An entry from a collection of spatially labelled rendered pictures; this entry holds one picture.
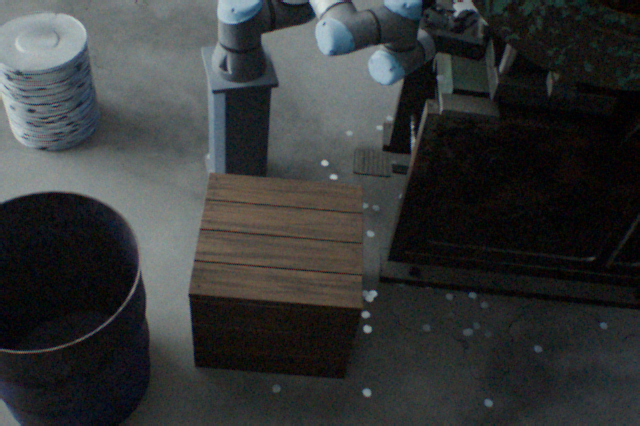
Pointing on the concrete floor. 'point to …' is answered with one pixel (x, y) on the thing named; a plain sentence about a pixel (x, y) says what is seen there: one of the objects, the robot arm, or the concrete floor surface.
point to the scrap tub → (70, 311)
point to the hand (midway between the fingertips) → (479, 16)
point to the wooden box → (277, 276)
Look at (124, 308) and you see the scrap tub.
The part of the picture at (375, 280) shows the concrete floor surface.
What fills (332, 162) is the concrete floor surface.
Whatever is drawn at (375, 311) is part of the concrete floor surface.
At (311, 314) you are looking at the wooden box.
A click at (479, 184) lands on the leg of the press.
